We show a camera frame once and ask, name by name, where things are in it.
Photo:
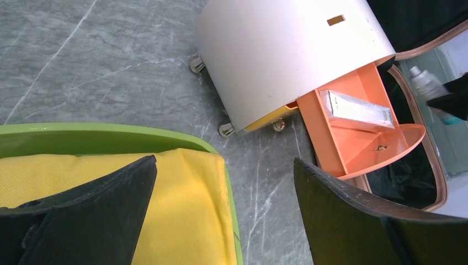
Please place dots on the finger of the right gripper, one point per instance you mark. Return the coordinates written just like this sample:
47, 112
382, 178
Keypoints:
454, 103

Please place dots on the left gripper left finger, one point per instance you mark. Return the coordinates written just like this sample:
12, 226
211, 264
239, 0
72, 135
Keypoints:
98, 222

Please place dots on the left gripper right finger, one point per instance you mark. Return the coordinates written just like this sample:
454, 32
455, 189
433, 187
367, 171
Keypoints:
346, 225

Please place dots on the white bottle teal cap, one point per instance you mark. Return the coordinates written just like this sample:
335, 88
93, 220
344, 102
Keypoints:
428, 86

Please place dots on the pink hard-shell suitcase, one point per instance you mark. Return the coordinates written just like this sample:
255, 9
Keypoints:
418, 179

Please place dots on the yellow trousers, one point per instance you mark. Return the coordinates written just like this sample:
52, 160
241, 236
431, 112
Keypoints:
188, 220

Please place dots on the green plastic tray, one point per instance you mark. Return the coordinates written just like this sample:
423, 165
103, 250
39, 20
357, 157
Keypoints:
82, 139

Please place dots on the small white barcode box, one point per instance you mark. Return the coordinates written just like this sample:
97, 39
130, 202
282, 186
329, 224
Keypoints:
349, 112

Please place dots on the cream cylindrical drawer cabinet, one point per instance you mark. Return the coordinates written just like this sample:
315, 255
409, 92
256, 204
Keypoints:
268, 58

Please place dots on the clear plastic storage box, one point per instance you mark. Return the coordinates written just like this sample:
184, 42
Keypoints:
447, 62

